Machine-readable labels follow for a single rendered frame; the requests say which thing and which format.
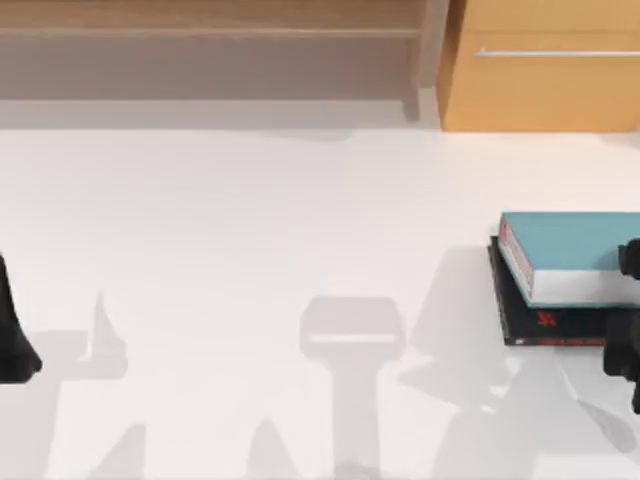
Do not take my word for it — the wooden cupboard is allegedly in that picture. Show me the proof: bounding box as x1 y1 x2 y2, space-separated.
436 0 640 135

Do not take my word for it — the open wooden shelf unit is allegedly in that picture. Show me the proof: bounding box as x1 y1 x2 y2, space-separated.
0 0 450 122

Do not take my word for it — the teal book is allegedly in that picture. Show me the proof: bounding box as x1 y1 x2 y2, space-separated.
497 211 640 309

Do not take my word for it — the black book with red print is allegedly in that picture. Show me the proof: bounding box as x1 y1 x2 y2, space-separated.
486 234 640 348

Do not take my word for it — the plain wooden drawer front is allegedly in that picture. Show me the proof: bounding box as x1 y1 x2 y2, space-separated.
458 0 640 33

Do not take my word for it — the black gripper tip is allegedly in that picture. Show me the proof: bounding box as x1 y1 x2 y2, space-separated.
601 238 640 415
0 253 44 387

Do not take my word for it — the wooden drawer front with handle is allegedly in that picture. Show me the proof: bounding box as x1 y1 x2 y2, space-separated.
443 30 640 134

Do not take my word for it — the long metal handle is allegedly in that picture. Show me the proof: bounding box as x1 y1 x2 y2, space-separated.
473 47 640 59

